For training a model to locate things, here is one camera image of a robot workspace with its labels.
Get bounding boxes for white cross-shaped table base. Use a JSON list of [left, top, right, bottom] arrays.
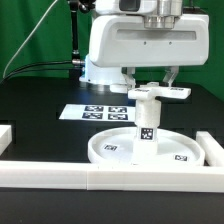
[[128, 83, 191, 101]]

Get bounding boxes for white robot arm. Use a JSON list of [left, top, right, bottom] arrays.
[[83, 0, 209, 92]]

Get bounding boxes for white round table top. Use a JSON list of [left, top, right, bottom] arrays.
[[88, 127, 205, 166]]

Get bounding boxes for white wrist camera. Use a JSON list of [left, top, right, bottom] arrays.
[[95, 0, 157, 15]]

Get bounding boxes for white right fence bar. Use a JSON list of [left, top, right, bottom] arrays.
[[196, 131, 224, 167]]

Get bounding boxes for white fence bar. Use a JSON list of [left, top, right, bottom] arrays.
[[0, 125, 12, 156], [196, 131, 224, 167], [0, 161, 224, 193]]

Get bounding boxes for white front fence bar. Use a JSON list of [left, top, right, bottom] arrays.
[[0, 161, 224, 193]]

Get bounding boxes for grey cable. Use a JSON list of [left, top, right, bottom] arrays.
[[2, 0, 59, 79]]

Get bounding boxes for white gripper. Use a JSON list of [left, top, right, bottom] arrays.
[[89, 14, 209, 89]]

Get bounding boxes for white marker sheet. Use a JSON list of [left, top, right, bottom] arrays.
[[59, 104, 135, 122]]

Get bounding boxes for black cable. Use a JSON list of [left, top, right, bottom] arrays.
[[0, 59, 75, 84]]

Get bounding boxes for white left fence bar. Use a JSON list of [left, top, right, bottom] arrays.
[[0, 125, 12, 156]]

